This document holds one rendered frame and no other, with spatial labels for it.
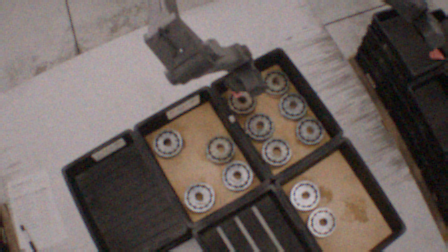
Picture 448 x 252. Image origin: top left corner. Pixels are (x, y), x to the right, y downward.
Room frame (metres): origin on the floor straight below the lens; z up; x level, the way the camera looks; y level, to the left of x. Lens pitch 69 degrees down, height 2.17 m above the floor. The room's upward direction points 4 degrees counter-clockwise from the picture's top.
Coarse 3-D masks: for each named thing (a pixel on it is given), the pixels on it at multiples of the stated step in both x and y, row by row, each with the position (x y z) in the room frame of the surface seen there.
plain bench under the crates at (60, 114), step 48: (240, 0) 1.19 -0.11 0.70; (288, 0) 1.18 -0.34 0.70; (96, 48) 0.99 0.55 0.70; (144, 48) 0.96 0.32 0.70; (288, 48) 0.91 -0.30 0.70; (336, 48) 0.90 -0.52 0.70; (0, 96) 0.80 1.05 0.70; (48, 96) 0.77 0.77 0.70; (96, 96) 0.75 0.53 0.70; (144, 96) 0.73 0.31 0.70; (336, 96) 0.67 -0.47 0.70; (0, 144) 0.56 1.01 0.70; (48, 144) 0.54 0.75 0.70; (96, 144) 0.53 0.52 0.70; (384, 144) 0.45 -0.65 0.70; (192, 240) 0.14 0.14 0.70; (432, 240) 0.02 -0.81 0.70
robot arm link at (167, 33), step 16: (160, 0) 0.52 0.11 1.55; (160, 16) 0.46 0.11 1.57; (176, 16) 0.44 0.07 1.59; (160, 32) 0.42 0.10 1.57; (176, 32) 0.42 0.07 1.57; (192, 32) 0.43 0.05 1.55; (160, 48) 0.40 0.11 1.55; (176, 48) 0.40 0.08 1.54; (192, 48) 0.39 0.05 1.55; (176, 64) 0.38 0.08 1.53; (192, 64) 0.38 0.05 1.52; (208, 64) 0.38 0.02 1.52; (176, 80) 0.36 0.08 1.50
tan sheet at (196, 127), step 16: (192, 112) 0.58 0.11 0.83; (208, 112) 0.58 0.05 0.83; (160, 128) 0.53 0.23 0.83; (176, 128) 0.53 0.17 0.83; (192, 128) 0.52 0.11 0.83; (208, 128) 0.52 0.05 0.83; (224, 128) 0.51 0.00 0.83; (192, 144) 0.46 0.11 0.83; (160, 160) 0.41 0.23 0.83; (176, 160) 0.41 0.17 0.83; (192, 160) 0.40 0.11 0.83; (208, 160) 0.40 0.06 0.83; (240, 160) 0.39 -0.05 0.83; (176, 176) 0.35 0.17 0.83; (192, 176) 0.35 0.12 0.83; (208, 176) 0.34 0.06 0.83; (240, 176) 0.34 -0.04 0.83; (256, 176) 0.33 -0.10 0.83; (176, 192) 0.29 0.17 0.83; (224, 192) 0.29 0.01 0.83
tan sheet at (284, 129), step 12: (264, 72) 0.73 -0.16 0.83; (276, 84) 0.67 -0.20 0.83; (228, 96) 0.64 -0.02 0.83; (264, 96) 0.63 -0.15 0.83; (264, 108) 0.58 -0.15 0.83; (276, 108) 0.58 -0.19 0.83; (240, 120) 0.54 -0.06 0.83; (276, 120) 0.53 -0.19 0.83; (276, 132) 0.49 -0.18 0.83; (288, 132) 0.48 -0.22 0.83; (324, 132) 0.47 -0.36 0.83; (300, 144) 0.43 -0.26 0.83; (300, 156) 0.39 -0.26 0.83; (276, 168) 0.36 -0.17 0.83
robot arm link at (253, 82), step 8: (248, 48) 0.60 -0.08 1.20; (248, 56) 0.58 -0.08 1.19; (248, 64) 0.57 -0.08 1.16; (232, 72) 0.57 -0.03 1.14; (240, 72) 0.56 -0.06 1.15; (248, 72) 0.55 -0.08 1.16; (256, 72) 0.56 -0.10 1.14; (248, 80) 0.53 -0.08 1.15; (256, 80) 0.52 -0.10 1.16; (248, 88) 0.51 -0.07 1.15; (256, 88) 0.50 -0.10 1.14; (264, 88) 0.51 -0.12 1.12; (256, 96) 0.51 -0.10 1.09
